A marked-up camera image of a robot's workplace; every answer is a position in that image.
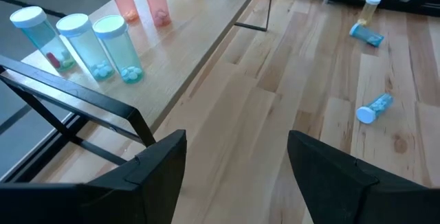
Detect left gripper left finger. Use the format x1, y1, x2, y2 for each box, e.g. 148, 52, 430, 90
87, 129, 188, 224

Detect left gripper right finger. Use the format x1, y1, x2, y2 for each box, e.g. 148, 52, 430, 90
287, 129, 380, 224

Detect blue bottle white tablets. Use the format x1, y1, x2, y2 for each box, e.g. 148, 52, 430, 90
349, 23, 385, 49
355, 92, 395, 125

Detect green bottle mixed pills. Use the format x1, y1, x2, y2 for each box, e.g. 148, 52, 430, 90
9, 5, 77, 73

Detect pale yellow medicine bottle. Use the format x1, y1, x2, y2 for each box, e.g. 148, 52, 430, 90
356, 0, 382, 26

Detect wooden shelf black frame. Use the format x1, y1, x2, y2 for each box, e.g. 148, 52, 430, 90
0, 0, 276, 183

